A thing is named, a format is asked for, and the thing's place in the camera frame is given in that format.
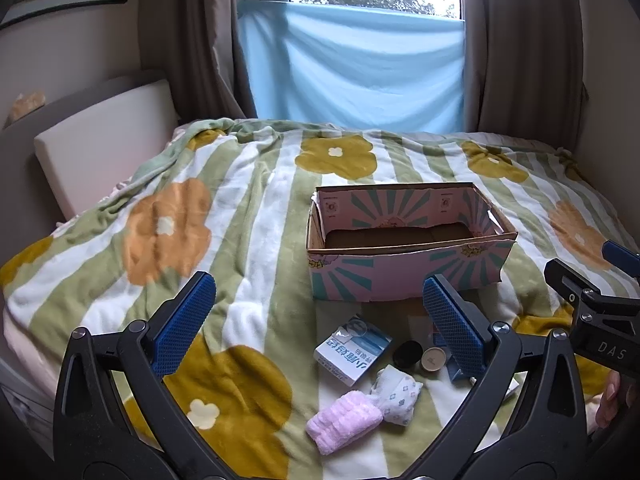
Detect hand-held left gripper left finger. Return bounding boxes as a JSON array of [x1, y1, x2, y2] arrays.
[[54, 271, 217, 480]]

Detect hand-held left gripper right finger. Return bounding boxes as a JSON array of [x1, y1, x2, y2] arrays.
[[400, 274, 588, 480]]

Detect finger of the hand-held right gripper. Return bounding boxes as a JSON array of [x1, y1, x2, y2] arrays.
[[544, 258, 601, 313], [601, 240, 640, 281]]

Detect beige round cap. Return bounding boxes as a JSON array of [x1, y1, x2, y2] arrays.
[[421, 347, 447, 373]]

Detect black round jar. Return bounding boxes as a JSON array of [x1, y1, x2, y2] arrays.
[[392, 341, 422, 368]]

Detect printed cardboard box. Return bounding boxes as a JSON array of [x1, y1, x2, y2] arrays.
[[306, 182, 519, 303]]

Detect white patterned cloth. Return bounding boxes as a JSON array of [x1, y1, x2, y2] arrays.
[[370, 365, 424, 426]]

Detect white and blue carton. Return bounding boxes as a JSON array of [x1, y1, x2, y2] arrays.
[[314, 314, 392, 387]]

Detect pink towel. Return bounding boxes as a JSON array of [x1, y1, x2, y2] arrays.
[[306, 389, 383, 456]]

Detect person's right hand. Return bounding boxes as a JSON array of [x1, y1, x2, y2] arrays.
[[586, 370, 640, 436]]

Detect floral striped blanket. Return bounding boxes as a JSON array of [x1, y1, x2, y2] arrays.
[[0, 117, 640, 480]]

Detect white mattress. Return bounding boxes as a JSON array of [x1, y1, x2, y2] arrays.
[[0, 305, 57, 461]]

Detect beige headboard cushion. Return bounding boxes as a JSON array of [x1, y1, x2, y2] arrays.
[[34, 80, 181, 221]]

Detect grey headboard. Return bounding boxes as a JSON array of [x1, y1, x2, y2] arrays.
[[0, 71, 171, 271]]

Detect brown curtain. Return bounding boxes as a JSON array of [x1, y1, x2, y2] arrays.
[[459, 0, 590, 136], [140, 0, 258, 128]]

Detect orange plush object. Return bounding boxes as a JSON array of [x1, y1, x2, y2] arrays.
[[9, 91, 47, 122]]

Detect light blue cloth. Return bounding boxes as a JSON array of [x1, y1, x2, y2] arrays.
[[236, 0, 467, 133]]

